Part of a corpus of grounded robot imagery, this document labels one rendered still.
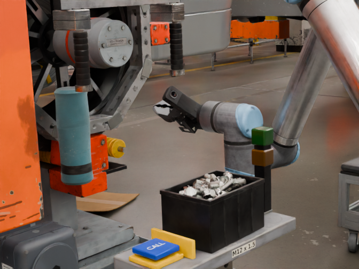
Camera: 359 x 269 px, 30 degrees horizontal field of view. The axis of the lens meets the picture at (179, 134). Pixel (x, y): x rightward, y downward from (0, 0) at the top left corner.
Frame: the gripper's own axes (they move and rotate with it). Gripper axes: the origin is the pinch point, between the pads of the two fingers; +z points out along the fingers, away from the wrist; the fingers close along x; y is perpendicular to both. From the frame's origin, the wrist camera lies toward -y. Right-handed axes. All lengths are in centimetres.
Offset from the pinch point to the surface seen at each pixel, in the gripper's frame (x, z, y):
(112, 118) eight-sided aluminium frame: -10.1, 6.9, -6.1
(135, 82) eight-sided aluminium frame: 4.2, 7.0, -5.5
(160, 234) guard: -46, -49, -22
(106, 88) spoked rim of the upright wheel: 0.9, 18.1, -5.9
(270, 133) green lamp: -11, -54, -11
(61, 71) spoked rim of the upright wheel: -6.4, 17.6, -23.5
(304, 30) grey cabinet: 480, 390, 504
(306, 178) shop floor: 60, 38, 146
